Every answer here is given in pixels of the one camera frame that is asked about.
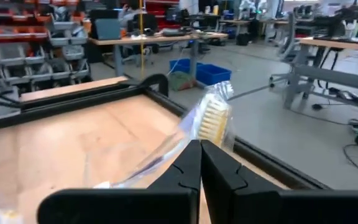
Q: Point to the storage bin rack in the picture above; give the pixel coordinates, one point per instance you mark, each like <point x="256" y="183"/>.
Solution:
<point x="26" y="59"/>

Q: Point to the blue plastic bin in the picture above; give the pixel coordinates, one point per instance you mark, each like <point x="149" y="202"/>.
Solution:
<point x="179" y="65"/>
<point x="213" y="74"/>

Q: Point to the black metal table frame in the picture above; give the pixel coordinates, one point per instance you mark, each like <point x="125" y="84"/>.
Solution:
<point x="73" y="99"/>

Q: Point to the orange toothbrush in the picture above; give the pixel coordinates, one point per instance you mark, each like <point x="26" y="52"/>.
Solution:
<point x="213" y="118"/>

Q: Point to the grey laptop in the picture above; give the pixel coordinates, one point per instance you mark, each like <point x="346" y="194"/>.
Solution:
<point x="107" y="28"/>

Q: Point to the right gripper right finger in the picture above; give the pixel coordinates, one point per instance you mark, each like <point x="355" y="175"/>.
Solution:
<point x="244" y="202"/>

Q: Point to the green bag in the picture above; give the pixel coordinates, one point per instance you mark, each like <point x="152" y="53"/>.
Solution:
<point x="180" y="81"/>

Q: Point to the black power strip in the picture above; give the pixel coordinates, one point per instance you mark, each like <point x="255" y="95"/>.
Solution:
<point x="350" y="97"/>

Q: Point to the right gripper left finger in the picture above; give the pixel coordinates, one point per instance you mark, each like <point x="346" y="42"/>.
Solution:
<point x="172" y="199"/>

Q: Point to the grey office chair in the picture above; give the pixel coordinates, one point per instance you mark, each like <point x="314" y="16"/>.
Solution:
<point x="291" y="37"/>

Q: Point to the wooden desk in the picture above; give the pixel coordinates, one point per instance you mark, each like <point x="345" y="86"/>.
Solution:
<point x="337" y="43"/>
<point x="154" y="39"/>

